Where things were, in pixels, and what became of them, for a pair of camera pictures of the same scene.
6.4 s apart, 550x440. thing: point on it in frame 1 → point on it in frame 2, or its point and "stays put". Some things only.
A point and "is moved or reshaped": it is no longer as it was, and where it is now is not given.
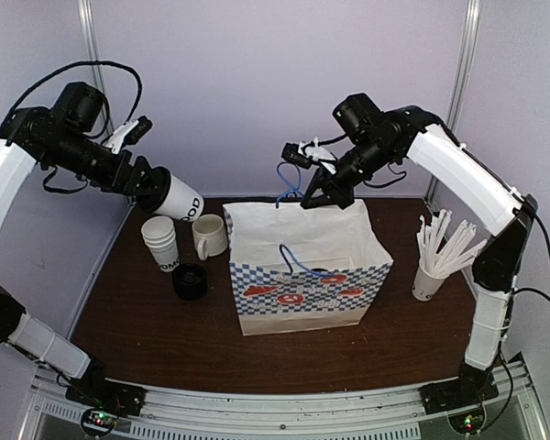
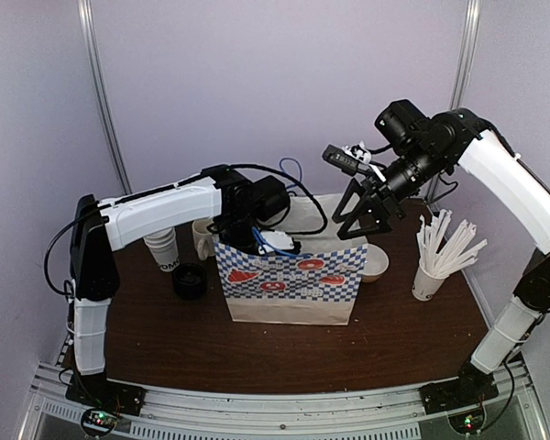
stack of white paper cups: x=159 y=235 stays put
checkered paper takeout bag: x=296 y=269 is moved or reshaped
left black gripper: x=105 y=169 → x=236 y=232
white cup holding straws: x=424 y=286 stays put
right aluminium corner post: x=460 y=76 stays put
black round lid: x=190 y=281 stays put
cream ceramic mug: x=210 y=236 stays put
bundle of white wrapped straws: x=456 y=251 stays put
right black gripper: x=335 y=192 → x=379 y=199
